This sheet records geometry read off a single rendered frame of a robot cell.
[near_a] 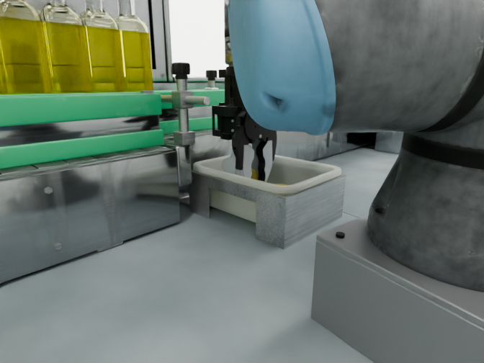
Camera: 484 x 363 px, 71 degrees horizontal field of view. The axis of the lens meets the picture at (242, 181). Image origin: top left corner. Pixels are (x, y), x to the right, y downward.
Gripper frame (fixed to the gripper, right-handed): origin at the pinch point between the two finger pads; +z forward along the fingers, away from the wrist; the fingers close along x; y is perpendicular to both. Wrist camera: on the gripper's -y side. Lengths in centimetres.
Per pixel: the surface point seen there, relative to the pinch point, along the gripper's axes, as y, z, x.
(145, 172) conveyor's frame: 6.7, -4.7, 17.4
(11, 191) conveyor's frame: 6.9, -5.8, 34.3
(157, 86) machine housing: 38.2, -16.7, -6.1
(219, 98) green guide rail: 17.9, -14.3, -8.2
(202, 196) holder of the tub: 6.7, 1.7, 6.6
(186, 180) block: 6.7, -1.9, 9.8
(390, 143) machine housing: 5, 2, -74
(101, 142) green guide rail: 8.6, -9.7, 22.5
